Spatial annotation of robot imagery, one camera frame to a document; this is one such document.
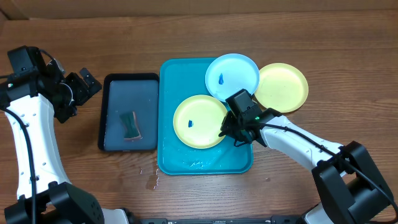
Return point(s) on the yellow-green plate front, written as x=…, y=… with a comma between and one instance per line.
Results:
x=197, y=121

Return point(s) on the green scrubbing sponge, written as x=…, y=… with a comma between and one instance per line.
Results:
x=130, y=125

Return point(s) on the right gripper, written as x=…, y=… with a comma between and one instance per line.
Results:
x=230, y=126

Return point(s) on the teal plastic tray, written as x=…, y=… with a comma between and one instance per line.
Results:
x=180, y=79

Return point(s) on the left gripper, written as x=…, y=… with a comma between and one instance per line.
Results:
x=84, y=91

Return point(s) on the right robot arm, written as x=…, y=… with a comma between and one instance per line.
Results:
x=350, y=186

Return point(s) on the light blue plate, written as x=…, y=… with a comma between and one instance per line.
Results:
x=230, y=73

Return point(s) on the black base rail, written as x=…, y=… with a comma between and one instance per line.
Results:
x=275, y=219

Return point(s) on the black plastic tray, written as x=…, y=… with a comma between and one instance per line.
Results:
x=123, y=93

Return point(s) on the yellow-green plate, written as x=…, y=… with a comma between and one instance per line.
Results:
x=281, y=87
x=197, y=121

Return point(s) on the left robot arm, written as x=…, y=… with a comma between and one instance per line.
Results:
x=33, y=97

